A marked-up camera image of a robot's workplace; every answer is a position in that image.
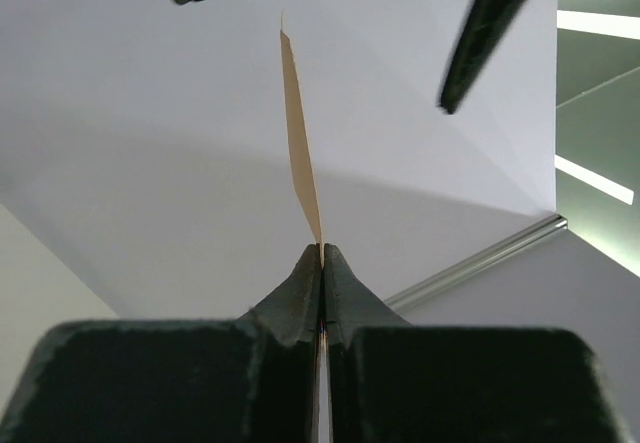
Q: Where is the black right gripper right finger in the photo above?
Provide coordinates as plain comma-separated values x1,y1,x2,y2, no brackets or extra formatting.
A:
322,244,632,442

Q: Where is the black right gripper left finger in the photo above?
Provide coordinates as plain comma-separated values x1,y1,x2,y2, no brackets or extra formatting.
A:
1,245,321,442

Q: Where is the brown paper coffee filter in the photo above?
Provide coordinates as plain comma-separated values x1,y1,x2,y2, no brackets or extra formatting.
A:
279,14,324,265

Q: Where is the aluminium frame rail right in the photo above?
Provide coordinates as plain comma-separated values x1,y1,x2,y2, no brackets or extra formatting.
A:
385,214,568,312

